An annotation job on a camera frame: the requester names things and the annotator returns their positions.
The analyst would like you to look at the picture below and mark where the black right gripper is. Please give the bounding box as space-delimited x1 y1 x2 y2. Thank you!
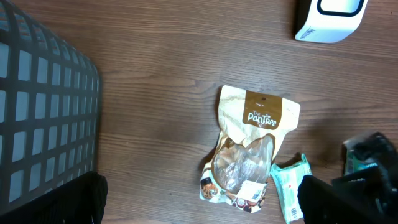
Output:
332 132 397 215

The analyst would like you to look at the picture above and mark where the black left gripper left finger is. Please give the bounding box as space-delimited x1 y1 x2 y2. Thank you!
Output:
1 171 108 224

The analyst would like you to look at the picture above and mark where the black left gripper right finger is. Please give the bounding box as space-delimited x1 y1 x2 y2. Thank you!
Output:
298 175 397 224

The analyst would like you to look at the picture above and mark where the teal tissue pack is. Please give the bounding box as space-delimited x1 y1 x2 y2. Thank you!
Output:
343 148 377 175

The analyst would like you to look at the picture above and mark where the teal wet wipes pack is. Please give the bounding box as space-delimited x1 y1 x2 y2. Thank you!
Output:
271 153 312 224

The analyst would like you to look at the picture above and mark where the beige dried mushroom bag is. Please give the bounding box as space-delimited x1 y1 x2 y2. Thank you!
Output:
200 85 300 213

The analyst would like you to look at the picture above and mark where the white barcode scanner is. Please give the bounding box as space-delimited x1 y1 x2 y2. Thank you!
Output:
294 0 368 44

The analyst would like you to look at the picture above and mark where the grey plastic mesh basket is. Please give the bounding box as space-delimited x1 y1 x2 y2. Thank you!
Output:
1 1 102 213

